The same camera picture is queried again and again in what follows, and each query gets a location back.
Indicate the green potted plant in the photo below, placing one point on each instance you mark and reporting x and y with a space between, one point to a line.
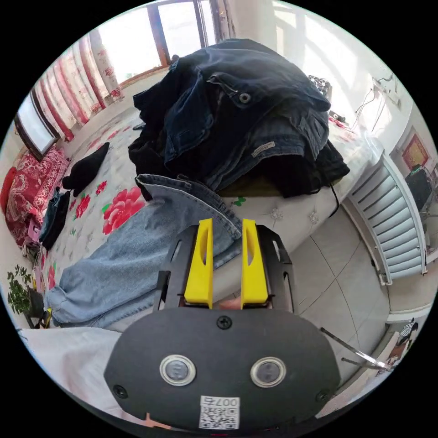
20 291

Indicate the pile of clothes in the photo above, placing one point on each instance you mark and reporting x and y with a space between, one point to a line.
239 130

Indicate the window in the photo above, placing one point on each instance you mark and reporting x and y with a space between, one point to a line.
178 30

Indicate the bed with floral sheet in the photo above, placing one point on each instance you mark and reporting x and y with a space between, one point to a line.
102 164

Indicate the framed mirror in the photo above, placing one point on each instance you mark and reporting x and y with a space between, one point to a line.
34 126

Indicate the black garment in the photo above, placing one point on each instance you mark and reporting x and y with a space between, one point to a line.
87 169

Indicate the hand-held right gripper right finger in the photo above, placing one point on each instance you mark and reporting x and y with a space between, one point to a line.
254 273

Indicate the floral curtain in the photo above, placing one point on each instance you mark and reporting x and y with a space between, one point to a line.
78 82

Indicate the person's body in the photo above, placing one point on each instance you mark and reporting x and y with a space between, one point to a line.
68 362

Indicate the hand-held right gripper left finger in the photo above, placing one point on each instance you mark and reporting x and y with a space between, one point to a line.
200 273

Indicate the red patterned quilt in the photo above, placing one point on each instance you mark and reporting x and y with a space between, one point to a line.
29 191

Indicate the light blue jeans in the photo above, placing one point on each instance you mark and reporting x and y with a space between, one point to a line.
137 253

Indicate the white radiator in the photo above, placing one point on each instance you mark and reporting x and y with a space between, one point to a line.
393 222

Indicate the dark teal garment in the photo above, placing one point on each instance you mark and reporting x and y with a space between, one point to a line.
54 215

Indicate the person's right hand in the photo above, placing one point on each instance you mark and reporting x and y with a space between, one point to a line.
230 304

